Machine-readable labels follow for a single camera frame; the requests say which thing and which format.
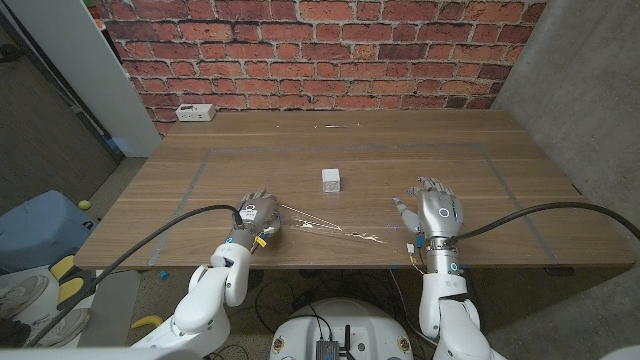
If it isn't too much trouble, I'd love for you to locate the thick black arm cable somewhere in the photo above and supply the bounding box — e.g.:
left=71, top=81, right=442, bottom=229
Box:
left=444, top=201, right=640, bottom=249
left=27, top=203, right=246, bottom=349

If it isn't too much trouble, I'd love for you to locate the white right shoulder shell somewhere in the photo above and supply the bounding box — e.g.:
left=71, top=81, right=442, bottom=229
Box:
left=599, top=344, right=640, bottom=360

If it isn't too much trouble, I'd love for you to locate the small white box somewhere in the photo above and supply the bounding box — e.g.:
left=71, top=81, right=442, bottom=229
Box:
left=321, top=168, right=342, bottom=194

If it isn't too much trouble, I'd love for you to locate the white floor cable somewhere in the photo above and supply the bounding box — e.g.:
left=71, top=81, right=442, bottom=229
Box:
left=388, top=269, right=426, bottom=341

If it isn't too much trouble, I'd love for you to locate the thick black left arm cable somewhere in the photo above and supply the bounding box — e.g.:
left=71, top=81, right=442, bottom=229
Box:
left=27, top=203, right=246, bottom=349

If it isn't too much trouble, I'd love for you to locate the black floor cable tangle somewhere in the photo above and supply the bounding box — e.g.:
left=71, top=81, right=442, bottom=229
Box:
left=249, top=269, right=424, bottom=351

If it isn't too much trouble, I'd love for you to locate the white left shoulder shell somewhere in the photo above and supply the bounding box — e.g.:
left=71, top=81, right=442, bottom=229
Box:
left=0, top=344, right=206, bottom=360

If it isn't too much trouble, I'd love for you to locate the white power strip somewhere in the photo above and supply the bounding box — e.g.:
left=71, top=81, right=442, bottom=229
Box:
left=174, top=103, right=217, bottom=123

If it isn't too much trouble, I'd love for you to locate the grey table leg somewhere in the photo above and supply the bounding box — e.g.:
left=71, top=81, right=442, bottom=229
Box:
left=467, top=269, right=485, bottom=335

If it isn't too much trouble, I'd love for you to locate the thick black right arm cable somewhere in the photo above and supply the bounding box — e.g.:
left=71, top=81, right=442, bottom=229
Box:
left=444, top=201, right=640, bottom=249

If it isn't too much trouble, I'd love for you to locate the white sneaker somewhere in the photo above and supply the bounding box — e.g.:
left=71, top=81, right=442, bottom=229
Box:
left=0, top=274, right=50, bottom=321
left=22, top=307, right=92, bottom=349

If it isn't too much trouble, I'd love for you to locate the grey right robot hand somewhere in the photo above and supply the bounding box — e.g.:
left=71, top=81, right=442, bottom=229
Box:
left=392, top=175, right=465, bottom=241

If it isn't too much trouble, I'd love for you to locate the grey floor plate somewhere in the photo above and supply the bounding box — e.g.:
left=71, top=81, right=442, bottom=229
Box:
left=74, top=269, right=142, bottom=347

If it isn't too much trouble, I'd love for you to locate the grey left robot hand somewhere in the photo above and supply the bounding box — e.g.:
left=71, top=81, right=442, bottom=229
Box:
left=230, top=188, right=284, bottom=241

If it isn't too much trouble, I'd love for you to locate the grey perforated wall panel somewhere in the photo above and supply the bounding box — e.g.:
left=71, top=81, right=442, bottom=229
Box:
left=0, top=9, right=125, bottom=216

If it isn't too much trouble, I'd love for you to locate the red brick print backdrop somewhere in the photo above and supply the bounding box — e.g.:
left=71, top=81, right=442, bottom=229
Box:
left=92, top=0, right=549, bottom=137

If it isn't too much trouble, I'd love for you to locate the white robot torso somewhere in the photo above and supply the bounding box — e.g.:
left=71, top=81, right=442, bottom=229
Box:
left=268, top=298, right=415, bottom=360

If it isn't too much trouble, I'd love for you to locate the grey electronics box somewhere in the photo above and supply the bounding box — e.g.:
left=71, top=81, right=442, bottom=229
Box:
left=314, top=338, right=341, bottom=360

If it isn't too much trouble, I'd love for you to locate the yellow toy banana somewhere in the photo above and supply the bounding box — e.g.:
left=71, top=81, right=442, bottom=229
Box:
left=130, top=314, right=165, bottom=330

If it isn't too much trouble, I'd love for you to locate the blue plastic bin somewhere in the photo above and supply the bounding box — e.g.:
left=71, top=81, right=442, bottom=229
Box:
left=0, top=189, right=99, bottom=275

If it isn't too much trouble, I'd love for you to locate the yellow foam pad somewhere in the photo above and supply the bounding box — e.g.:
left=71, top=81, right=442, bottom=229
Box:
left=57, top=276, right=85, bottom=305
left=48, top=254, right=76, bottom=281

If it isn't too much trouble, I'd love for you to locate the white pillar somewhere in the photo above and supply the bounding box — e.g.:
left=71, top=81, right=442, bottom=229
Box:
left=4, top=0, right=162, bottom=159

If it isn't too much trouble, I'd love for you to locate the right wrist plug lead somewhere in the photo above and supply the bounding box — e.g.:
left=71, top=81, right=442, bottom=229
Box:
left=404, top=242, right=427, bottom=276

